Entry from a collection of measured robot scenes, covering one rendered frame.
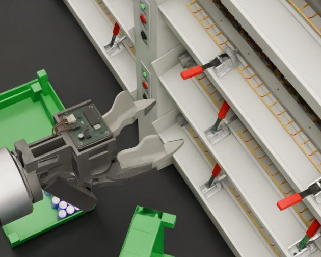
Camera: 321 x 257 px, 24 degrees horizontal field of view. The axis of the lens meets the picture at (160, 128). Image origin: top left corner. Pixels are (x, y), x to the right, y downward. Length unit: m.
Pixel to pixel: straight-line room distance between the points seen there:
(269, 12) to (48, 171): 0.36
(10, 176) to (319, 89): 0.39
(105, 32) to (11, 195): 0.94
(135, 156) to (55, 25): 1.12
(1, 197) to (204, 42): 0.50
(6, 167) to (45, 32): 1.15
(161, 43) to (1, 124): 0.49
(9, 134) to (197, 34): 0.62
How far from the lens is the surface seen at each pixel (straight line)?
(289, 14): 1.02
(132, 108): 1.00
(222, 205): 1.51
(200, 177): 1.54
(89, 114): 0.92
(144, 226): 1.43
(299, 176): 1.10
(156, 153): 0.96
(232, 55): 1.19
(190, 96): 1.41
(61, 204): 1.61
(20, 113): 1.72
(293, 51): 0.98
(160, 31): 1.36
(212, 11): 1.24
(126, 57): 1.73
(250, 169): 1.32
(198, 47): 1.24
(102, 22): 1.80
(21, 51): 1.99
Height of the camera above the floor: 1.46
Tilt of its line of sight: 54 degrees down
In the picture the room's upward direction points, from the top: straight up
